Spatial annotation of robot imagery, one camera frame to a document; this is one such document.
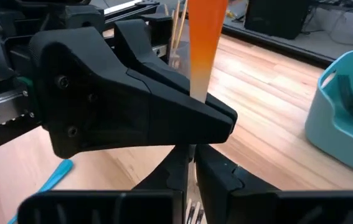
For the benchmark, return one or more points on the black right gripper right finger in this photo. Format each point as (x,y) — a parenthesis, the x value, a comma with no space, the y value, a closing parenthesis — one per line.
(241,202)

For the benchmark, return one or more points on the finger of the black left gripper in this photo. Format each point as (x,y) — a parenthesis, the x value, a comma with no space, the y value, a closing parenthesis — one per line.
(101,109)
(142,53)

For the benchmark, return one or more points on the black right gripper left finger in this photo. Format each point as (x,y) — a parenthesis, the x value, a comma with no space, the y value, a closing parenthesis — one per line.
(151,205)

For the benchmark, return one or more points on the teal plastic bin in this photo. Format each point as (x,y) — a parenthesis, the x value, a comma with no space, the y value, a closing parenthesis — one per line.
(325,133)

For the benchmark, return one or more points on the black equipment box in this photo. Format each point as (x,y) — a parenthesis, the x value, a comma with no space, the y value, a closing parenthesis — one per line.
(275,18)

